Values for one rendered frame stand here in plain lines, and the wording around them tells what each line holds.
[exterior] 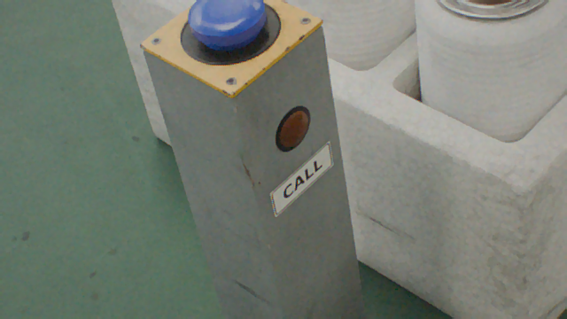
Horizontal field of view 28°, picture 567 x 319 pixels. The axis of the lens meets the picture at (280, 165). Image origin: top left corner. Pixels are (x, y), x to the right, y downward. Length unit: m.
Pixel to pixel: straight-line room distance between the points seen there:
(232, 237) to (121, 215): 0.29
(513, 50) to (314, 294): 0.19
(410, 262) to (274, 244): 0.20
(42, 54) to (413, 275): 0.48
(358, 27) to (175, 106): 0.19
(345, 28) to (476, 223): 0.16
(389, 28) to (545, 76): 0.12
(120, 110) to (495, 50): 0.46
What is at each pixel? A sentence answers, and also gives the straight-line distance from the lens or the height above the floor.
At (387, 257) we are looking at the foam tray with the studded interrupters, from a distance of 0.84.
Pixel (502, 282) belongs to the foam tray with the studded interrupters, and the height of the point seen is 0.08.
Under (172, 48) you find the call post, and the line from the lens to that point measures 0.59.
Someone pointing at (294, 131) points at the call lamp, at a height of 0.26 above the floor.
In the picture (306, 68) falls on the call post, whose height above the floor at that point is 0.29.
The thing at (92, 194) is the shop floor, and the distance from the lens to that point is 0.98.
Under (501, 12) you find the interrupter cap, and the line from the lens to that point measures 0.68.
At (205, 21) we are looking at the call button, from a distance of 0.58.
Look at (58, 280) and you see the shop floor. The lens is 0.92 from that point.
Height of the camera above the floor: 0.68
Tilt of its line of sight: 46 degrees down
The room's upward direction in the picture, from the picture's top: 12 degrees counter-clockwise
